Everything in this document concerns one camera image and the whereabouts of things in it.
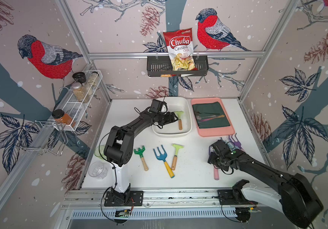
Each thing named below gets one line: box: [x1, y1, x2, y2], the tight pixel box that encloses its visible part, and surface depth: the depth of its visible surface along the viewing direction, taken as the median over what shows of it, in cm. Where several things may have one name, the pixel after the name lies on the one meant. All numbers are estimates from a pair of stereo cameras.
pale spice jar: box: [87, 71, 99, 87], surface depth 87 cm
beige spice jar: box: [71, 81, 88, 104], surface depth 74 cm
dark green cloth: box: [210, 101, 231, 128], surface depth 110 cm
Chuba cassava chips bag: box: [163, 27, 198, 72], surface depth 85 cm
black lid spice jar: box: [71, 71, 87, 84], surface depth 75 cm
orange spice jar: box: [51, 108, 76, 128], surface depth 62 cm
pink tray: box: [191, 97, 236, 137], surface depth 106 cm
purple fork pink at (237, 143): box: [228, 132, 246, 153], surface depth 97 cm
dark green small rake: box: [133, 145, 149, 172], surface depth 92 cm
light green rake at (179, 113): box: [174, 110, 185, 131], surface depth 112 cm
